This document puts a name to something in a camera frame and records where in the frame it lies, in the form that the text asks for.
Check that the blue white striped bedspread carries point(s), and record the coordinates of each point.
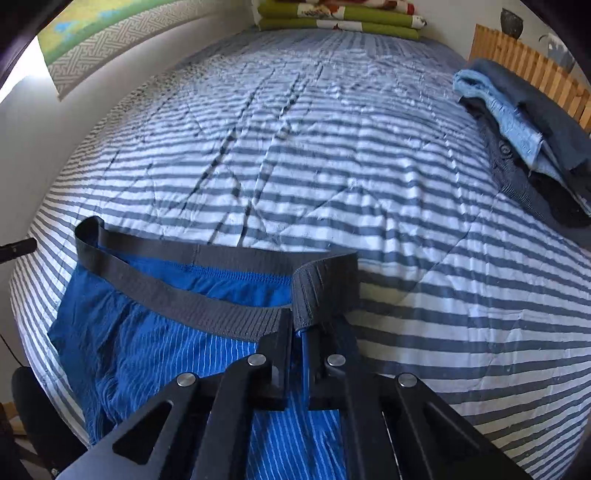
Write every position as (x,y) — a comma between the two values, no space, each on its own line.
(323,184)

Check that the dark grey buttoned garment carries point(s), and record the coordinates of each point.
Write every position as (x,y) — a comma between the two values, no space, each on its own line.
(508,173)

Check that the blue striped boxer shorts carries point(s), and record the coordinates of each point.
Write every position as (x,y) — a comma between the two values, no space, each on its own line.
(138,350)

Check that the black rod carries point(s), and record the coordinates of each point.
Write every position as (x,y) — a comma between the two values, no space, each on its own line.
(18,248)

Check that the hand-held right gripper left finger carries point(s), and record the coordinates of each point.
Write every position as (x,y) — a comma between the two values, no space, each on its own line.
(276,367)

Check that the wooden slatted bed rail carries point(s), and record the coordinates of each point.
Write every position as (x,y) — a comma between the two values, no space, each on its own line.
(521,62)

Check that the dark ceramic vase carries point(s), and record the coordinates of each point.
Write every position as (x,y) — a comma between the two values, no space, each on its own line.
(511,22)

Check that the light blue denim garment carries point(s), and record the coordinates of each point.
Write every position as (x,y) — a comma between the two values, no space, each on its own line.
(512,124)

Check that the stack of folded clothes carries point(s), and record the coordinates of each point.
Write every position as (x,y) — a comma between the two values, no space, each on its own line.
(545,106)

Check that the red floral folded blanket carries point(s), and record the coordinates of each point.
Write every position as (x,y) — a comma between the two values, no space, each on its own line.
(351,5)

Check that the landscape wall poster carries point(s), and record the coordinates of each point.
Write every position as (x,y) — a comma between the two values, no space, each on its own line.
(115,41)

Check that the green folded blanket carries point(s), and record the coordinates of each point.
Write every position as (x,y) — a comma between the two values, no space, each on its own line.
(300,31)
(286,13)

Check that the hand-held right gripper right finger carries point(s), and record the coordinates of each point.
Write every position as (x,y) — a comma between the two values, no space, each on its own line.
(325,369)

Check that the black folded garment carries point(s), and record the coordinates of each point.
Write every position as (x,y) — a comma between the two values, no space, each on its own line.
(561,205)

